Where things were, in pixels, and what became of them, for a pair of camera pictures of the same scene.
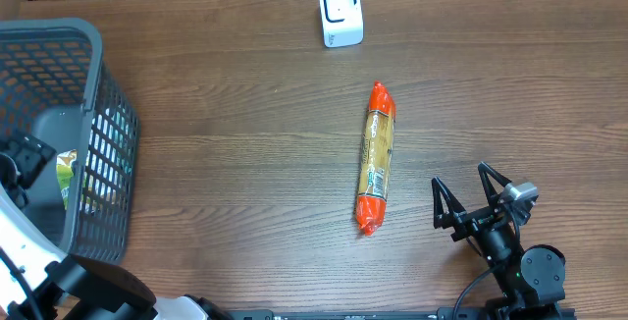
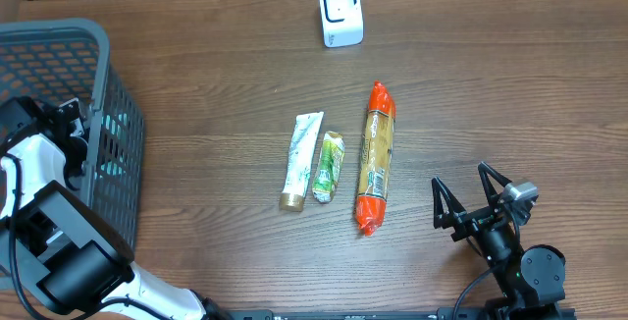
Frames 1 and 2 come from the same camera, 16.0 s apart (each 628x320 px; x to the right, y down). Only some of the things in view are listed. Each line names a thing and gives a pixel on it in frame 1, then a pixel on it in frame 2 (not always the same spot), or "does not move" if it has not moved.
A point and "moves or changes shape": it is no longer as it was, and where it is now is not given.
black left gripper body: [22, 162] → [79, 155]
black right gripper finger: [493, 182] does not move
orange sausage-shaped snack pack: [377, 144] does not move
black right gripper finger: [442, 219] does not move
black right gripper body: [497, 242] does not move
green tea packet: [64, 170] moves or changes shape
